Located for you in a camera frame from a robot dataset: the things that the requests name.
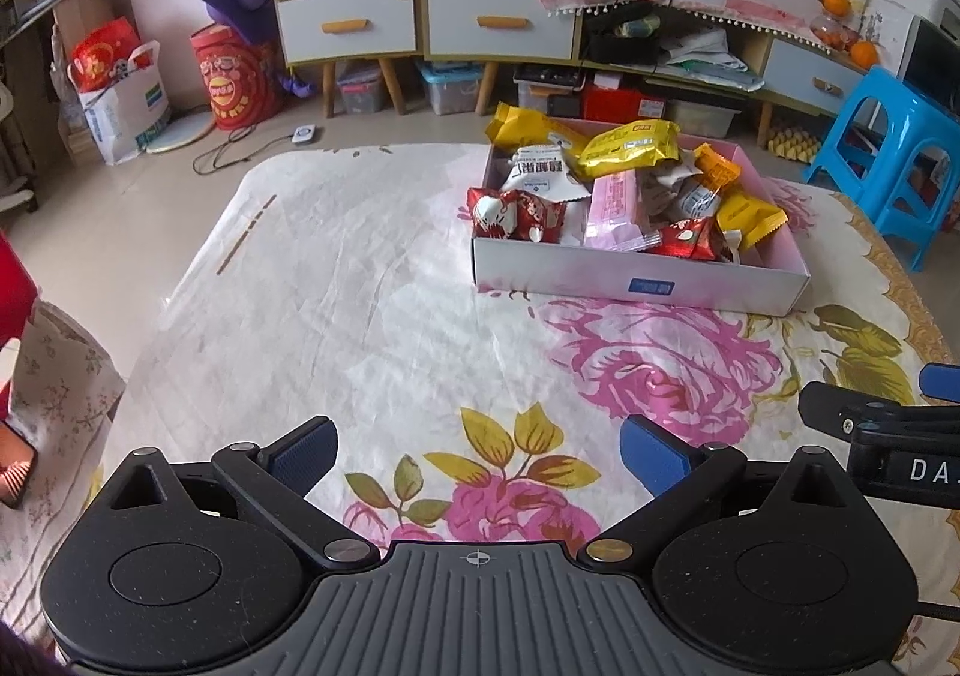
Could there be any yellow bottle pack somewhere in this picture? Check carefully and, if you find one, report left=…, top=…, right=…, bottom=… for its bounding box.
left=766, top=122, right=822, bottom=158

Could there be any white low cabinet drawer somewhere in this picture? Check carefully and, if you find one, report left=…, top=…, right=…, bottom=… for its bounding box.
left=766, top=37, right=867, bottom=116

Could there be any red cartoon bag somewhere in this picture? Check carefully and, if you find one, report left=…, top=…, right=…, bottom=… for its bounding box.
left=189, top=23, right=284, bottom=131

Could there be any red white snack packet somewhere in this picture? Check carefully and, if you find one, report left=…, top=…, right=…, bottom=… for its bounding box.
left=466, top=186, right=566, bottom=245
left=645, top=216, right=727, bottom=262

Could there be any blue plastic stool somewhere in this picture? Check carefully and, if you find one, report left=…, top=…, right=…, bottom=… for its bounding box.
left=801, top=65, right=960, bottom=274

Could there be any black appliance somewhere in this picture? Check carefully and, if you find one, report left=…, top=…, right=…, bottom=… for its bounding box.
left=896, top=16, right=960, bottom=103

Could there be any jar of oranges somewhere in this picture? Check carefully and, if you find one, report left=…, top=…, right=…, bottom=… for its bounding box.
left=811, top=14, right=856, bottom=47

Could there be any yellow red-label snack packet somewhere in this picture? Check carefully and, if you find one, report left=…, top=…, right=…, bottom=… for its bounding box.
left=576, top=119, right=682, bottom=182

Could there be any gold snack bag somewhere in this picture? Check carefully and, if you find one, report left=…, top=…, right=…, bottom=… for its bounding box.
left=715, top=190, right=790, bottom=251
left=485, top=101, right=595, bottom=157

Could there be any pink cardboard box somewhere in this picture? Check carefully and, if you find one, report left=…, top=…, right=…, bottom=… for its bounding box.
left=469, top=116, right=812, bottom=319

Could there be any clear bin with black lid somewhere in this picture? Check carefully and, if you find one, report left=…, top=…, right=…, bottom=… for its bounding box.
left=514, top=62, right=582, bottom=115

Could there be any pile of clothes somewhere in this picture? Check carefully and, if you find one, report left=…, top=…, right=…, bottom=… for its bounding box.
left=660, top=27, right=770, bottom=94

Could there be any red box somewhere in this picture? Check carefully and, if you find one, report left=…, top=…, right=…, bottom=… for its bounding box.
left=581, top=83, right=668, bottom=122

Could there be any white round floor plate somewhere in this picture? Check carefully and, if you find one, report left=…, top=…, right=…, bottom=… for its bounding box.
left=146, top=107, right=218, bottom=156

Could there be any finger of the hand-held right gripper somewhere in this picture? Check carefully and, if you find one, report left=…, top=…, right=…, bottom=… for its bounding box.
left=919, top=362, right=960, bottom=405
left=799, top=382, right=929, bottom=438

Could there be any black floor cable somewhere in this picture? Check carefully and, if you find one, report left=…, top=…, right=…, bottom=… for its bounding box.
left=193, top=125, right=301, bottom=176

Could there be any orange snack packet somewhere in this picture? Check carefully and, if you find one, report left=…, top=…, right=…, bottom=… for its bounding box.
left=691, top=142, right=743, bottom=193

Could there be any red gift bag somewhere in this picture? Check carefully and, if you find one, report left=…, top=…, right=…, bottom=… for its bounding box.
left=70, top=18, right=143, bottom=94

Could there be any clear blue-lid storage bin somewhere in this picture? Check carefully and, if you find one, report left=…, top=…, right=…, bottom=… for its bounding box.
left=417, top=61, right=485, bottom=116

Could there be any white black-print snack packet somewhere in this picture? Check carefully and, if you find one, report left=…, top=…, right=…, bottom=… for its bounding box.
left=498, top=147, right=595, bottom=203

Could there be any white floral cloth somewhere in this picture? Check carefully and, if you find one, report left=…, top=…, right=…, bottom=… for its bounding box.
left=7, top=301, right=127, bottom=482

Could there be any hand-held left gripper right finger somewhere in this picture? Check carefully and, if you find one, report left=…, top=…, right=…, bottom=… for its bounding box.
left=576, top=413, right=897, bottom=567

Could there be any white printed carton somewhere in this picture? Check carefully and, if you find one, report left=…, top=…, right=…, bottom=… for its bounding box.
left=859, top=0, right=916, bottom=73

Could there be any wide clear storage bin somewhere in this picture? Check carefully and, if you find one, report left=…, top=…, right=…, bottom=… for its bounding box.
left=664, top=92, right=743, bottom=139

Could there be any black bag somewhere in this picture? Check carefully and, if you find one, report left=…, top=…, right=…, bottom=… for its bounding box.
left=583, top=8, right=665, bottom=66

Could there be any pink snack packet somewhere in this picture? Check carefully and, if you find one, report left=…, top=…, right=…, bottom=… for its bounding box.
left=583, top=167, right=662, bottom=255

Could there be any red chair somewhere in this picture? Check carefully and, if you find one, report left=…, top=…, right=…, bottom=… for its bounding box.
left=0, top=230, right=40, bottom=422

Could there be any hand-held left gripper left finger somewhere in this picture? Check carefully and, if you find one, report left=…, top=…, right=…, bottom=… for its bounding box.
left=96, top=415, right=382, bottom=570

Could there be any white paper bag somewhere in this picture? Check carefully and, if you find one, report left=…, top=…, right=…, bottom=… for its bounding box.
left=75, top=40, right=173, bottom=167

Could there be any low wooden cabinet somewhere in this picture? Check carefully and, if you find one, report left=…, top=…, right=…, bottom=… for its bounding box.
left=577, top=1, right=871, bottom=122

